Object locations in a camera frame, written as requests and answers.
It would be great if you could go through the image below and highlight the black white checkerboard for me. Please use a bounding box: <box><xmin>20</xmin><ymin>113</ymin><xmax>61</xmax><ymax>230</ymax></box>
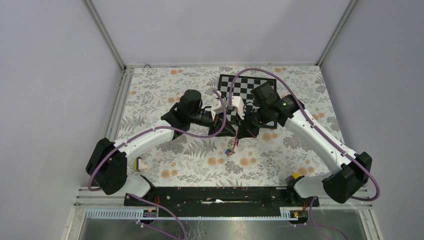
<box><xmin>216</xmin><ymin>74</ymin><xmax>277</xmax><ymax>114</ymax></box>

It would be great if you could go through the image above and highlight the floral patterned mat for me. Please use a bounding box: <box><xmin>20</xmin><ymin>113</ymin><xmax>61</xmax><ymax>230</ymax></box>
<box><xmin>117</xmin><ymin>66</ymin><xmax>343</xmax><ymax>187</ymax></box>

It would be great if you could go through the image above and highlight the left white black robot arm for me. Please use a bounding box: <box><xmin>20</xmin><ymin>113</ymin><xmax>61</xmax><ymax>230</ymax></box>
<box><xmin>86</xmin><ymin>89</ymin><xmax>243</xmax><ymax>206</ymax></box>

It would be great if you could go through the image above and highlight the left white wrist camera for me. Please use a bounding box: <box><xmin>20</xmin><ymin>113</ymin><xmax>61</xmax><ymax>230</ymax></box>
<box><xmin>210</xmin><ymin>99</ymin><xmax>234</xmax><ymax>121</ymax></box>

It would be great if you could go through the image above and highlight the purple cable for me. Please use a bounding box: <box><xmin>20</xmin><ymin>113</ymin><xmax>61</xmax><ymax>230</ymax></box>
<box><xmin>227</xmin><ymin>68</ymin><xmax>381</xmax><ymax>240</ymax></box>
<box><xmin>86</xmin><ymin>89</ymin><xmax>228</xmax><ymax>240</ymax></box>

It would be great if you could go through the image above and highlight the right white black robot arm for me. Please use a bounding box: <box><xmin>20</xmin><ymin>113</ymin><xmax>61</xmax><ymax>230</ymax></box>
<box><xmin>237</xmin><ymin>82</ymin><xmax>372</xmax><ymax>206</ymax></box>

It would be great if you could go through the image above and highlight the green white small block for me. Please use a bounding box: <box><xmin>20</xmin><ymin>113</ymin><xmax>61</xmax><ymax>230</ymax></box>
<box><xmin>133</xmin><ymin>157</ymin><xmax>150</xmax><ymax>172</ymax></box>

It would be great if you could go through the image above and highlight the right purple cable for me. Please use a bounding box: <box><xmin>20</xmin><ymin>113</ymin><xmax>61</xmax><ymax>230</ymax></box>
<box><xmin>227</xmin><ymin>68</ymin><xmax>381</xmax><ymax>240</ymax></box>

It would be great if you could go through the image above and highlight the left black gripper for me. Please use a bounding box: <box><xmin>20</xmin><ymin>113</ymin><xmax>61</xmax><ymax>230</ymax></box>
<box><xmin>189</xmin><ymin>109</ymin><xmax>237</xmax><ymax>138</ymax></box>

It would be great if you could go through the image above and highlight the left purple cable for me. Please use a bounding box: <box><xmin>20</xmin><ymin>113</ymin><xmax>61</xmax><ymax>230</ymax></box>
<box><xmin>86</xmin><ymin>89</ymin><xmax>228</xmax><ymax>240</ymax></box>

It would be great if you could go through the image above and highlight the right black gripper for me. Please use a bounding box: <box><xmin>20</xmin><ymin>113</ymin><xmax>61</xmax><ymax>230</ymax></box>
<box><xmin>234</xmin><ymin>105</ymin><xmax>270</xmax><ymax>140</ymax></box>

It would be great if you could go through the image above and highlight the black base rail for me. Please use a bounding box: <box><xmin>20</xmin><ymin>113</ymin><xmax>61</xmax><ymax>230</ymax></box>
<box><xmin>143</xmin><ymin>186</ymin><xmax>320</xmax><ymax>218</ymax></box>

